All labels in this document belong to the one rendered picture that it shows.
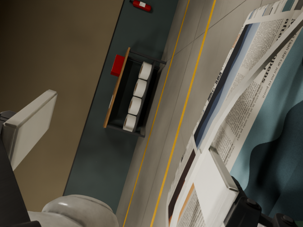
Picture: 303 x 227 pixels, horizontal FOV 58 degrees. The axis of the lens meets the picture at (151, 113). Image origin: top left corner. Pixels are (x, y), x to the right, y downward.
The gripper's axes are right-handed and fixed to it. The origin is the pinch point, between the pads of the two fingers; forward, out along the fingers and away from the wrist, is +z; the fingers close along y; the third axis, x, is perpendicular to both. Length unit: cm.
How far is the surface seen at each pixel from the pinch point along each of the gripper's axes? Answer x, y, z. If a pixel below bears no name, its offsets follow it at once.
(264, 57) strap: 8.5, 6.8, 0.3
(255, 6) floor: 62, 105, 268
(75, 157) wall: -321, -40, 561
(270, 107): 5.5, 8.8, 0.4
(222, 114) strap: 4.1, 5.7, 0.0
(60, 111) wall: -235, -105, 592
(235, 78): 5.9, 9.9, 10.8
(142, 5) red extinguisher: 51, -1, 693
